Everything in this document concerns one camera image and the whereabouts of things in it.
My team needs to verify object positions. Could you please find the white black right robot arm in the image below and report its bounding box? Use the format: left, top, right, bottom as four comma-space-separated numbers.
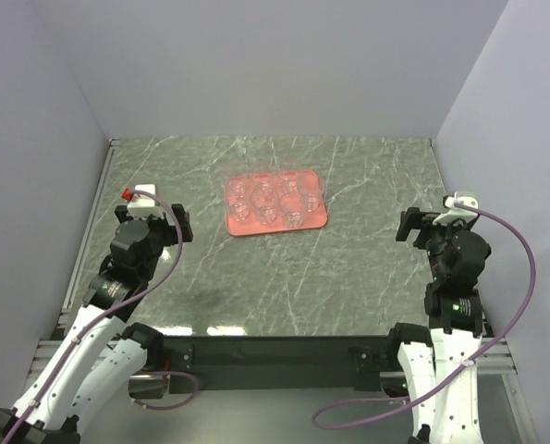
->
385, 207, 492, 443

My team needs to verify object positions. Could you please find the black front mounting beam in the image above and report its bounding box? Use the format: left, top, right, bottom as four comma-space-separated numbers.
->
165, 336, 406, 396

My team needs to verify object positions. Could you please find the aluminium extrusion frame rail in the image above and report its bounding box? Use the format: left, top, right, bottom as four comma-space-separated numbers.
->
24, 136, 121, 444

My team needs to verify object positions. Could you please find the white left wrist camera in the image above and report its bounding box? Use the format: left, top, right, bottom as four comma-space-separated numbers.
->
121, 184, 164, 219

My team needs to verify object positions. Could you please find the clear faceted glass tumbler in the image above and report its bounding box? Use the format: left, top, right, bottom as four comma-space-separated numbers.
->
255, 204, 279, 225
226, 199, 251, 222
224, 174, 250, 200
298, 176, 324, 212
277, 169, 301, 197
251, 184, 279, 209
279, 193, 307, 229

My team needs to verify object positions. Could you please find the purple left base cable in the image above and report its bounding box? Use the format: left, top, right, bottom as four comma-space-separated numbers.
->
130, 369, 201, 412

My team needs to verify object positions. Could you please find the pink rectangular plastic tray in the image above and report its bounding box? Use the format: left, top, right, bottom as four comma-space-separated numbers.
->
224, 170, 327, 237

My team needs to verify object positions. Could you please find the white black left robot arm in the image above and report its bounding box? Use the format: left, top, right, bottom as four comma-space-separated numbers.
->
0, 203, 193, 443

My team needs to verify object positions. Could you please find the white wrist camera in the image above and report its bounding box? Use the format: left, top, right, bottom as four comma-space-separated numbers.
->
121, 184, 164, 219
433, 191, 479, 227

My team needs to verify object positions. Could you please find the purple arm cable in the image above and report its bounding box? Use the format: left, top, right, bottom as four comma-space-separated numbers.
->
0, 192, 186, 444
312, 206, 537, 430

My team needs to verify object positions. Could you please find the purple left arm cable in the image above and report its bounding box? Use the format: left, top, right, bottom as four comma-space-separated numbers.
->
0, 192, 186, 444

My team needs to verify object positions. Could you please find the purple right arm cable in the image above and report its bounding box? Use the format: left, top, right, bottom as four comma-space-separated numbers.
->
312, 206, 537, 430

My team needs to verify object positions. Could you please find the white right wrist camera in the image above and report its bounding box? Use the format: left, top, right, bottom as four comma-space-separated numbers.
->
433, 191, 479, 227

